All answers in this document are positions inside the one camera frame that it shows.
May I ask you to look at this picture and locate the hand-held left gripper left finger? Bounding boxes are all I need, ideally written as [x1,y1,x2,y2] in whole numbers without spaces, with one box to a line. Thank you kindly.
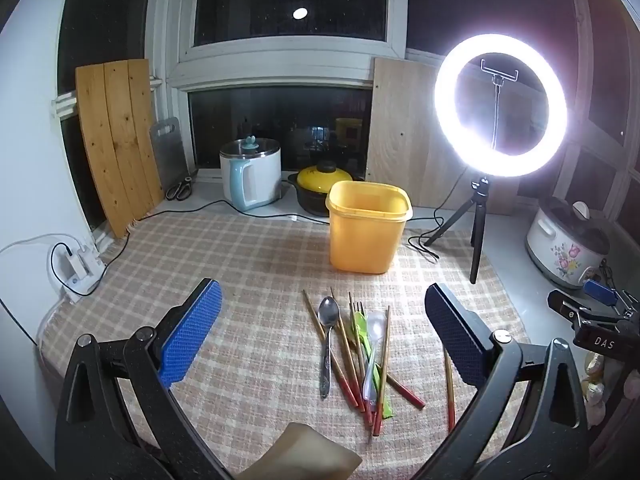
[55,278,236,480]

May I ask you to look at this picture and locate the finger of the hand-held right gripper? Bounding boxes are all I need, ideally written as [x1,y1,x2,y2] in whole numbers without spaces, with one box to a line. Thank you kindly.
[546,289,626,330]
[582,279,640,313]

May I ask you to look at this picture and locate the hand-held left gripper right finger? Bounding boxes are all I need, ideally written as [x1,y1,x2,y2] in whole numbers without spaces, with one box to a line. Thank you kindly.
[410,282,591,480]

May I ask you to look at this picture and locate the translucent plastic spoon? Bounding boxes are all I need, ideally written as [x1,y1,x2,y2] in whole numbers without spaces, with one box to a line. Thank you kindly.
[362,310,387,406]

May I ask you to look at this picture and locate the bunch of wooden chopsticks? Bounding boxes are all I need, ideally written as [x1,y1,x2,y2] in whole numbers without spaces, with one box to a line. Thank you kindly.
[302,287,456,437]

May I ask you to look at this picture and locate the yellow plastic container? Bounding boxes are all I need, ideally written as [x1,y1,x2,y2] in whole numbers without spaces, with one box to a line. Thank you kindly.
[326,181,414,275]

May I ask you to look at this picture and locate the metal spoon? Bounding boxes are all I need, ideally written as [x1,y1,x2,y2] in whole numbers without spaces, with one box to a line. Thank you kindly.
[318,296,342,400]

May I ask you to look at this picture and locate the floral white rice cooker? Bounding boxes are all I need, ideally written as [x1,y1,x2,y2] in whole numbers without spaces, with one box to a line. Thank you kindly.
[525,196,611,291]

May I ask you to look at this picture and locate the checked tablecloth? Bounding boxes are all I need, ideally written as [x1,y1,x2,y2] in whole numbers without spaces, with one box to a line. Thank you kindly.
[37,207,531,480]

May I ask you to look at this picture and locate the black tripod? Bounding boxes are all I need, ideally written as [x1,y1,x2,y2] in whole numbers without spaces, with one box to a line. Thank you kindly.
[424,175,493,285]

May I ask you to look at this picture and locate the white power strip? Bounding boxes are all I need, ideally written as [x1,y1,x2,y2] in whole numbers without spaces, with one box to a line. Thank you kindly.
[48,242,103,303]

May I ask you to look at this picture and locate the black scissors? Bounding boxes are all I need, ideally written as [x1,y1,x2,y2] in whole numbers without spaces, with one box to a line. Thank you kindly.
[165,176,197,202]

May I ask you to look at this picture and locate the white and blue electric pot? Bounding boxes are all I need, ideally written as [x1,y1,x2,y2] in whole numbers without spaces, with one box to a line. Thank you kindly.
[220,136,282,212]

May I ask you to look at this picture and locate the tan curved sheet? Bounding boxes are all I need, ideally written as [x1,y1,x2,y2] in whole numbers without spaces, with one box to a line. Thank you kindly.
[260,422,363,480]

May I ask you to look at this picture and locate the grey cutting board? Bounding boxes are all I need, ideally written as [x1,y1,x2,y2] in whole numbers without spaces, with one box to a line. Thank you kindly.
[148,117,190,196]

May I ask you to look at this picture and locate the black clay pot yellow lid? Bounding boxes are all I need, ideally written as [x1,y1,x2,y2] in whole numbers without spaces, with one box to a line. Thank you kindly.
[287,160,366,218]

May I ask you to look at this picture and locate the pale plywood board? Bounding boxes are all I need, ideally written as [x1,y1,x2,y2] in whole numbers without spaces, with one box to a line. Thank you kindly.
[366,57,521,216]

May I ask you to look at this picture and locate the orange wooden plank board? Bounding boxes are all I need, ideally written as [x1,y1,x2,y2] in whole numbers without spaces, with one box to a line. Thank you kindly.
[75,58,165,239]

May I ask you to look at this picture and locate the phone holder on gooseneck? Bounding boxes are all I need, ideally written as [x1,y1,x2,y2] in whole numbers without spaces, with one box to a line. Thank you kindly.
[480,59,519,152]

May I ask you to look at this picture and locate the black ring light cable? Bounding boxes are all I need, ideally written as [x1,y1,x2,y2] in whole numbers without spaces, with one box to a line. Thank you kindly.
[407,180,463,263]

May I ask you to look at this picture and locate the black power cable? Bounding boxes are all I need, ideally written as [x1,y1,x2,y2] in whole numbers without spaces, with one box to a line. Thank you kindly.
[92,199,301,281]

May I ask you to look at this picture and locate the white cable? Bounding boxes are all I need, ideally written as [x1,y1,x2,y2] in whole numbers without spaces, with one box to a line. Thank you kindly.
[0,234,56,261]

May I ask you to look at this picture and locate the white window frame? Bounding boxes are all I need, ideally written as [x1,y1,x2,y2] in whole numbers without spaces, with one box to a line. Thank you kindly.
[145,0,411,181]

